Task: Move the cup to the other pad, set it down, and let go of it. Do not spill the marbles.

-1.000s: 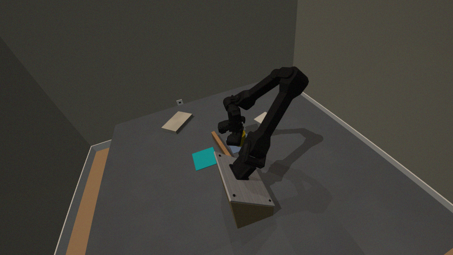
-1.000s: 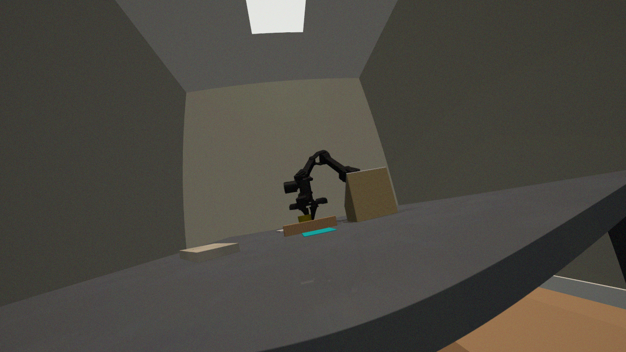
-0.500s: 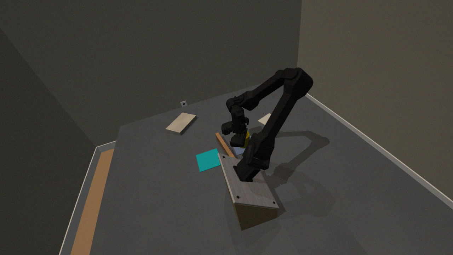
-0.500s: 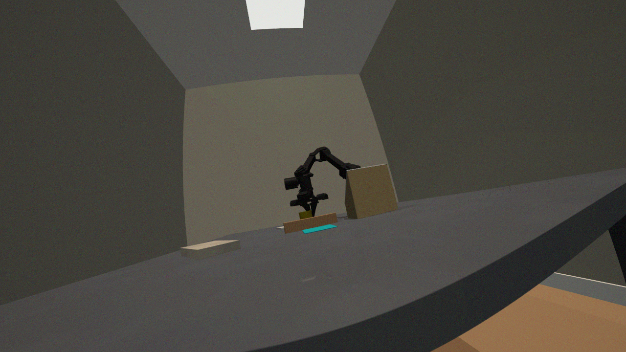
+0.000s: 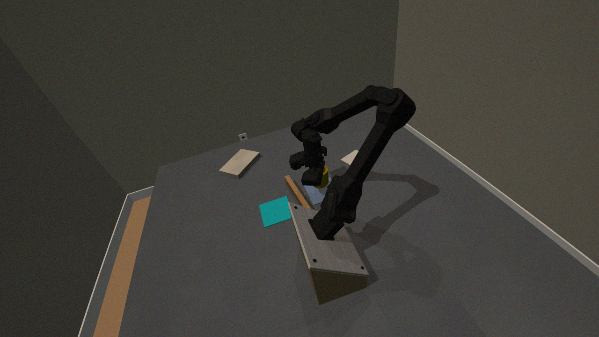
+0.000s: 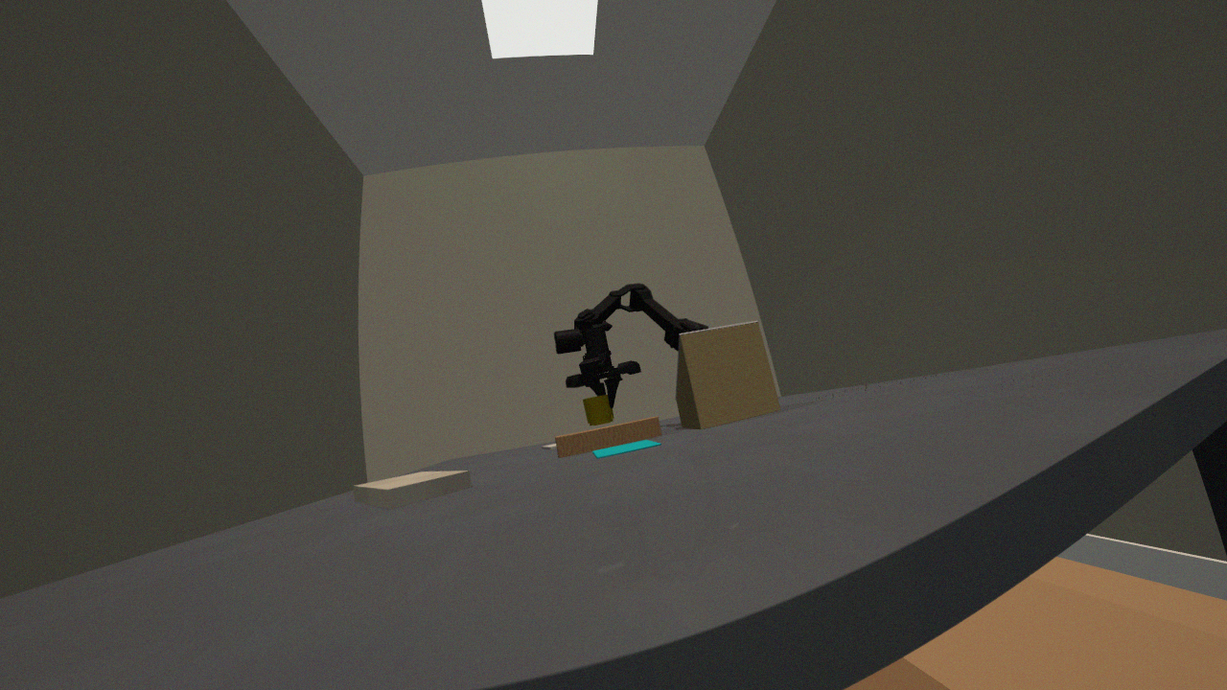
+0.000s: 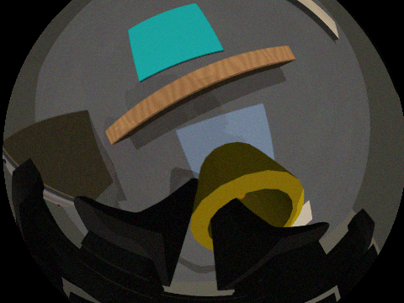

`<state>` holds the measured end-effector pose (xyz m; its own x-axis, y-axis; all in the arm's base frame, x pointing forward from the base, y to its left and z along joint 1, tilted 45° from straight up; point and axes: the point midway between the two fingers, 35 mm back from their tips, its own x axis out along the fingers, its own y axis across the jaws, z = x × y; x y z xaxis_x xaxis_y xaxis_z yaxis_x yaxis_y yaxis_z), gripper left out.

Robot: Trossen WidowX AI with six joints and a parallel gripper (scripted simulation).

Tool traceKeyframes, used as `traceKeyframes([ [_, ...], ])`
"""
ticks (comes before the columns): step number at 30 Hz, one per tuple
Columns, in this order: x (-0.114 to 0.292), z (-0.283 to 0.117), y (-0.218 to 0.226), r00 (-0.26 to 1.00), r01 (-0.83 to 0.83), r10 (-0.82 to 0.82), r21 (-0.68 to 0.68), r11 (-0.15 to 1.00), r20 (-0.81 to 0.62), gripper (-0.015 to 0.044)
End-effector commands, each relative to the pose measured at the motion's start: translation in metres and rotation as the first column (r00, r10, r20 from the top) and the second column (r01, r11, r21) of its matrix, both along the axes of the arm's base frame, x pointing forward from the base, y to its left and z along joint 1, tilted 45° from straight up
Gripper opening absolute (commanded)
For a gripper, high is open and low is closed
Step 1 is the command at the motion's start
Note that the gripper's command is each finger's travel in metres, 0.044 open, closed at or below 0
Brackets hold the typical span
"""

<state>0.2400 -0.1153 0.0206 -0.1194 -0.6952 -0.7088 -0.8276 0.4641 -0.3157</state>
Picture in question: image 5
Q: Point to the beige flat square tile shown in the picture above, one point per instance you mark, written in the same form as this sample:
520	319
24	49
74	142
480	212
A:
349	158

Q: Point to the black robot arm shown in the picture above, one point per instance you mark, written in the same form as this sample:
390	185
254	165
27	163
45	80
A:
339	205

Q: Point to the brown wooden curved bar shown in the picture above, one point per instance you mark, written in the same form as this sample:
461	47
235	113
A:
295	191

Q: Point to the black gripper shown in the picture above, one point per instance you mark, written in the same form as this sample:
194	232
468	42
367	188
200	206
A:
313	176

